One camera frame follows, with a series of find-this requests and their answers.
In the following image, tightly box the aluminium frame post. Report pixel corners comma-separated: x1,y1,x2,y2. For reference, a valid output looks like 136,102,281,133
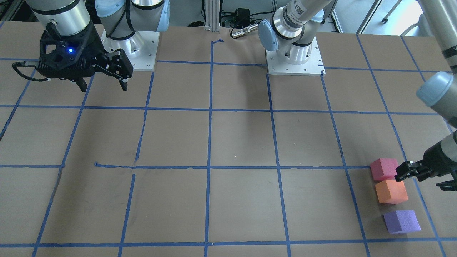
204,0,222,34

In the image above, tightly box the red foam cube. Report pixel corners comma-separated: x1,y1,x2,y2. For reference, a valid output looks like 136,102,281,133
370,158,398,181

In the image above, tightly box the black box with cables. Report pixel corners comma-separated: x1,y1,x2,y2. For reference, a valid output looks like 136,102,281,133
234,8,250,27

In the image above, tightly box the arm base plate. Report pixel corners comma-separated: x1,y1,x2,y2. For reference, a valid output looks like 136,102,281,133
101,31,161,71
265,37,326,76

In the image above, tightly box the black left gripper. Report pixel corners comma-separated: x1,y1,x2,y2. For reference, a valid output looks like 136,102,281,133
394,142,457,191

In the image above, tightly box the purple foam cube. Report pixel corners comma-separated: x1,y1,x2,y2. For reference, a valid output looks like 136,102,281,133
382,210,421,234

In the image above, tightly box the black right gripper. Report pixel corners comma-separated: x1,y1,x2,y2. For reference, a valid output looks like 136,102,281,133
37,23,134,92

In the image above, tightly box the silver cylindrical connector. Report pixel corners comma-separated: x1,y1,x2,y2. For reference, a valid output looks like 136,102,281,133
230,23,258,39

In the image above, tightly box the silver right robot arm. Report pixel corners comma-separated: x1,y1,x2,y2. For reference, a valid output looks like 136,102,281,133
13,0,170,92

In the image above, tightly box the orange foam cube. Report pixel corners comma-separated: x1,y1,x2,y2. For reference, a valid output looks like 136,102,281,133
375,180,409,205

